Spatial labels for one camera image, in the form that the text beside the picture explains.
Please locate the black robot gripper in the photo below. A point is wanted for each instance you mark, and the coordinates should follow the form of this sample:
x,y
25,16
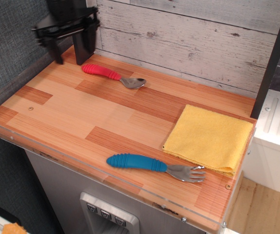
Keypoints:
x,y
61,22

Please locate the yellow folded cloth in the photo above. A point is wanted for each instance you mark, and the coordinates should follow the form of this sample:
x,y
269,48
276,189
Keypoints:
x,y
209,139

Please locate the dark shelf post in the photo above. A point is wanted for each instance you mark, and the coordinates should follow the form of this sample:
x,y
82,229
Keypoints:
x,y
267,79
88,17

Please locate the blue handled metal fork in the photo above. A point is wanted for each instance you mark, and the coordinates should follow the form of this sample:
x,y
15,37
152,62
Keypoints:
x,y
180,172

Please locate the dark right shelf post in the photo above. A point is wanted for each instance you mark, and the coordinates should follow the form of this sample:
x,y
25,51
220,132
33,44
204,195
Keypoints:
x,y
267,79

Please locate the silver dispenser panel with buttons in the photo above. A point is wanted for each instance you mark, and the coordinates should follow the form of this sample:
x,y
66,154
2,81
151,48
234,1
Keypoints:
x,y
105,218

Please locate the white toy sink unit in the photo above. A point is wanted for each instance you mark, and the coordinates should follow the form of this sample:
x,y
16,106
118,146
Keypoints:
x,y
262,162

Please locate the red handled metal spoon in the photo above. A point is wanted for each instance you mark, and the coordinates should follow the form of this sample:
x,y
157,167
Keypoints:
x,y
130,83

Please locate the clear acrylic table edge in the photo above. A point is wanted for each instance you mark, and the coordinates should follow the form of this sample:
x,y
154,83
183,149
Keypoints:
x,y
202,204

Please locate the grey cabinet body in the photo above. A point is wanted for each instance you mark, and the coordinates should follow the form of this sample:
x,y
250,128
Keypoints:
x,y
63,187

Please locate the dark left shelf post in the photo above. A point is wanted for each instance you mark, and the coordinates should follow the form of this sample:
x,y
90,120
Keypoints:
x,y
88,17

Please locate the orange object bottom left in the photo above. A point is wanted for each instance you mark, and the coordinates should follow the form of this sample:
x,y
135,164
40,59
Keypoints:
x,y
13,228

